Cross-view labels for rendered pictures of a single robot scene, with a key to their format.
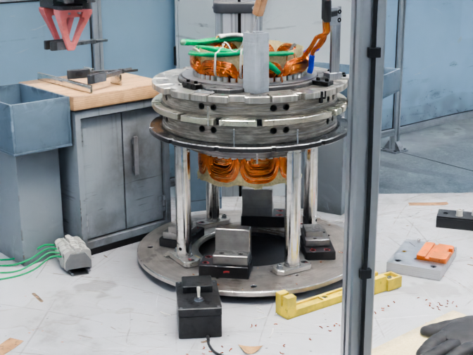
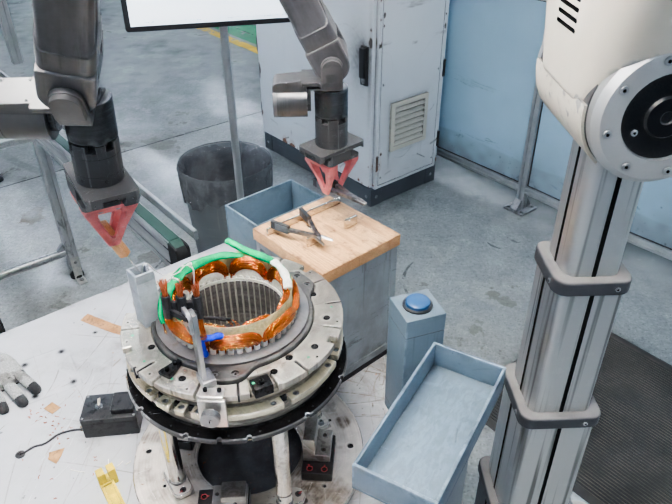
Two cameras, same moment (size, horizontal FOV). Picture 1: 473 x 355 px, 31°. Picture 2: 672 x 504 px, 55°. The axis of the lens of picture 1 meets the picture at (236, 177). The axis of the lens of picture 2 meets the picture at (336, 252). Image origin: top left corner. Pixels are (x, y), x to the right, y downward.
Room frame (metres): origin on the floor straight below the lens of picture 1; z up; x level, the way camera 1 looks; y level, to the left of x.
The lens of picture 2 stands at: (1.55, -0.76, 1.70)
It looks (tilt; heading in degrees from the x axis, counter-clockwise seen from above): 34 degrees down; 90
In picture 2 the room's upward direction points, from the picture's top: straight up
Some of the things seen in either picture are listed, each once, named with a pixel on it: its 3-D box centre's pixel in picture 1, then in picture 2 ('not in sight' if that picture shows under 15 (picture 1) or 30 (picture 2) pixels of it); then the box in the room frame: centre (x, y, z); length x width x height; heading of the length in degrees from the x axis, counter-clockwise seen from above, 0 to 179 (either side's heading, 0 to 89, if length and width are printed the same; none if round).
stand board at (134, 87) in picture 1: (93, 88); (326, 236); (1.54, 0.26, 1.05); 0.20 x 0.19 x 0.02; 131
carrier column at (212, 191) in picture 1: (212, 170); not in sight; (1.51, 0.04, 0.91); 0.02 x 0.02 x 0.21
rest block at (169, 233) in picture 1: (179, 228); not in sight; (1.42, 0.10, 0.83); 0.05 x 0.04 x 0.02; 157
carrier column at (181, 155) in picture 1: (183, 200); not in sight; (1.34, 0.09, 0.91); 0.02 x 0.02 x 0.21
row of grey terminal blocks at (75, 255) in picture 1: (72, 253); not in sight; (1.37, 0.28, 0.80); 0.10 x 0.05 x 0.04; 23
